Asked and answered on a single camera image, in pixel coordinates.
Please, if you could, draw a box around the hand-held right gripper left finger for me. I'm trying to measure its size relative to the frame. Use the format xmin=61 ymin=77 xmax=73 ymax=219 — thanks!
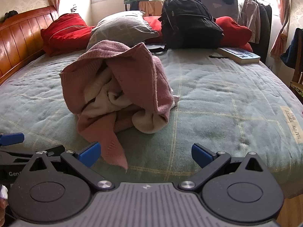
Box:
xmin=29 ymin=141 xmax=116 ymax=191

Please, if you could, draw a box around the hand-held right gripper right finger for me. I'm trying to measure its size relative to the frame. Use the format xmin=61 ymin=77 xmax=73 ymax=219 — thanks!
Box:
xmin=178 ymin=143 xmax=264 ymax=192

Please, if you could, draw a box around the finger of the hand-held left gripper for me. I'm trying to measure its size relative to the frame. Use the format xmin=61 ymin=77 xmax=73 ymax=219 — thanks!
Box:
xmin=0 ymin=132 xmax=25 ymax=147
xmin=0 ymin=145 xmax=66 ymax=162

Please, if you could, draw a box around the pink and white sweater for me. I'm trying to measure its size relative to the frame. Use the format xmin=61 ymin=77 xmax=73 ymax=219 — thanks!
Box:
xmin=59 ymin=40 xmax=181 ymax=171

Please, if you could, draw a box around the person's left hand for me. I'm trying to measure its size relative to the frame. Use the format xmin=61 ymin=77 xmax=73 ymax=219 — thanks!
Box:
xmin=0 ymin=185 xmax=9 ymax=220

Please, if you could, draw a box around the green plaid blanket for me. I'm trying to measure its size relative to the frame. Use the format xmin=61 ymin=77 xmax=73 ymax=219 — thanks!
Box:
xmin=0 ymin=44 xmax=303 ymax=199

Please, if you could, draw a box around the wooden headboard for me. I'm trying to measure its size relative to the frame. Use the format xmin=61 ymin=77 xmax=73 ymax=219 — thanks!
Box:
xmin=0 ymin=5 xmax=59 ymax=86

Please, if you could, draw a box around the thick paperback book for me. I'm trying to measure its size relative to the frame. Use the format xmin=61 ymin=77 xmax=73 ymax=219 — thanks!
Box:
xmin=217 ymin=47 xmax=261 ymax=64

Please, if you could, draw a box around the red pillow with gold line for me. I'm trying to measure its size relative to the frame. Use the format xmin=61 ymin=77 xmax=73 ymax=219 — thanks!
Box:
xmin=40 ymin=13 xmax=96 ymax=57

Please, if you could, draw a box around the dark item on headboard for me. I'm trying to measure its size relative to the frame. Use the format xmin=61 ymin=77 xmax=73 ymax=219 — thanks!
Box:
xmin=4 ymin=10 xmax=18 ymax=20

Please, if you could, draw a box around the red cushion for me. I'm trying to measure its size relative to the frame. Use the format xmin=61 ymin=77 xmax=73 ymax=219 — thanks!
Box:
xmin=143 ymin=16 xmax=164 ymax=44
xmin=214 ymin=16 xmax=254 ymax=52

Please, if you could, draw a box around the grey-green plaid pillow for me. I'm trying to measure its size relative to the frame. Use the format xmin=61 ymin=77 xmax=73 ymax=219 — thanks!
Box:
xmin=86 ymin=11 xmax=160 ymax=51

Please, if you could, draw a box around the black backpack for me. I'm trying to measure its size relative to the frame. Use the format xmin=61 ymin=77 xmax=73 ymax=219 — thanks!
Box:
xmin=147 ymin=0 xmax=225 ymax=55

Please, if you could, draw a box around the dark clothing on chair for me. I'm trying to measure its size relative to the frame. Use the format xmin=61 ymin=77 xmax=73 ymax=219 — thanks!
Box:
xmin=280 ymin=28 xmax=303 ymax=69

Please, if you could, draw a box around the black hanging coat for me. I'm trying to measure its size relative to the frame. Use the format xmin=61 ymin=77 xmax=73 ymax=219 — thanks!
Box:
xmin=257 ymin=2 xmax=273 ymax=57

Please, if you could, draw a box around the grey hanging garment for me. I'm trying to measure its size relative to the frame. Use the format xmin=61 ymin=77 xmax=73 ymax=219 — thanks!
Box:
xmin=200 ymin=0 xmax=239 ymax=22

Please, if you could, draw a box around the beige hanging shirt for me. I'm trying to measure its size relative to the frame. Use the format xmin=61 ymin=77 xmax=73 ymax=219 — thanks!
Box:
xmin=238 ymin=0 xmax=261 ymax=44

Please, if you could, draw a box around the tan cloth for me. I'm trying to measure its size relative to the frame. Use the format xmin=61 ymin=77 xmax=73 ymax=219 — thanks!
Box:
xmin=138 ymin=0 xmax=165 ymax=17

